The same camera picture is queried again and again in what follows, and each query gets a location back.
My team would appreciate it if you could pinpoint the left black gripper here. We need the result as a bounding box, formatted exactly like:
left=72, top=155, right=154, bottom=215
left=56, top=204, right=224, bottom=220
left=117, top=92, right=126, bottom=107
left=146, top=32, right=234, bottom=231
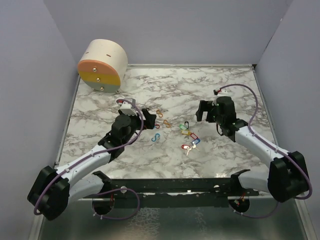
left=118, top=108, right=156, bottom=146

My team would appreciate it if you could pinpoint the blue carabiner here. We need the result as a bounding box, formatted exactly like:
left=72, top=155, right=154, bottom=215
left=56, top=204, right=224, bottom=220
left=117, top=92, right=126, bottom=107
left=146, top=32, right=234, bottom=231
left=151, top=133, right=161, bottom=142

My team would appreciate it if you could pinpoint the blue tag key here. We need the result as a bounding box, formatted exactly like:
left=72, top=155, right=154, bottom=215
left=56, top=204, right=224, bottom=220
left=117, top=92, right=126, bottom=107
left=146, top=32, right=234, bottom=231
left=191, top=138, right=200, bottom=151

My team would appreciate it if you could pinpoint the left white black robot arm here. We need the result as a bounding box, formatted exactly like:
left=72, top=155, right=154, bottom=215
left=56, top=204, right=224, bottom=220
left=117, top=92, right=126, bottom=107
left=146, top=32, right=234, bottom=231
left=27, top=108, right=157, bottom=221

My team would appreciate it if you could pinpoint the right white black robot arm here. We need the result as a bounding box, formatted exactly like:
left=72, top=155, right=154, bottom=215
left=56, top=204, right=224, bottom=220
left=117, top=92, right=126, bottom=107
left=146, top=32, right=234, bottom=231
left=195, top=96, right=311, bottom=203

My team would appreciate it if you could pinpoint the orange carabiner near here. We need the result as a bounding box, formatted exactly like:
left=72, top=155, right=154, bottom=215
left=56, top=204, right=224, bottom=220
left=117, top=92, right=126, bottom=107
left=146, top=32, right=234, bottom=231
left=163, top=120, right=171, bottom=128

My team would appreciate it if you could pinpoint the black tag key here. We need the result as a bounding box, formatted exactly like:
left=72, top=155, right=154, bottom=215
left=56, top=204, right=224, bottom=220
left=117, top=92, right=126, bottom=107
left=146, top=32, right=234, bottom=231
left=184, top=121, right=190, bottom=130

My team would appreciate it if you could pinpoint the green tag key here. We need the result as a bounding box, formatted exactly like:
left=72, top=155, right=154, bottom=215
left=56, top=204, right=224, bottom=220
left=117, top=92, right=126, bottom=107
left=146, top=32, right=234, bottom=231
left=179, top=124, right=188, bottom=130

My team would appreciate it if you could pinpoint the yellow tag key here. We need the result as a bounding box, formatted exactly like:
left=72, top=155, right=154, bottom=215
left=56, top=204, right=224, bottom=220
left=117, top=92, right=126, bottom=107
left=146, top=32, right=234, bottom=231
left=180, top=129, right=191, bottom=136

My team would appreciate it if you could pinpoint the round beige drawer box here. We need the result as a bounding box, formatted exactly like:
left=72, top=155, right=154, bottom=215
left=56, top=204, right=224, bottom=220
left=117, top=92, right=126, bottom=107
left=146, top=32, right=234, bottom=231
left=77, top=39, right=128, bottom=93

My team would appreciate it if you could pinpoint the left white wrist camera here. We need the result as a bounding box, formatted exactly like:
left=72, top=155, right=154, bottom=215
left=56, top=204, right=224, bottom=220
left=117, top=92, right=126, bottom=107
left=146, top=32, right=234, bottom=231
left=119, top=101, right=137, bottom=116

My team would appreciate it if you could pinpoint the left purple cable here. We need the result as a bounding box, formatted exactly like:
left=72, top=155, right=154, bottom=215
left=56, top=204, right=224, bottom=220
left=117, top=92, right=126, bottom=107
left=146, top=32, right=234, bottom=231
left=33, top=98, right=144, bottom=216

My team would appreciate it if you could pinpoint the purple cable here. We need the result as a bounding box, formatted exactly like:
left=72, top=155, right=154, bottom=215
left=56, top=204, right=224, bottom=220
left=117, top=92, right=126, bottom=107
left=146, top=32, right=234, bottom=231
left=213, top=83, right=313, bottom=219
left=33, top=98, right=144, bottom=216

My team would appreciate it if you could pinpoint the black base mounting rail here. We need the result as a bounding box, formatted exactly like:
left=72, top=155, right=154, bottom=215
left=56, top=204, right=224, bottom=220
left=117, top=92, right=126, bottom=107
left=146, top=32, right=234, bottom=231
left=93, top=171, right=259, bottom=209

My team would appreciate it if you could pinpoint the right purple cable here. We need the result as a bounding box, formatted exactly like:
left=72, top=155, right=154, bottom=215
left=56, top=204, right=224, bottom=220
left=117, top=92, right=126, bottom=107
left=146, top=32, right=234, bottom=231
left=213, top=83, right=313, bottom=219

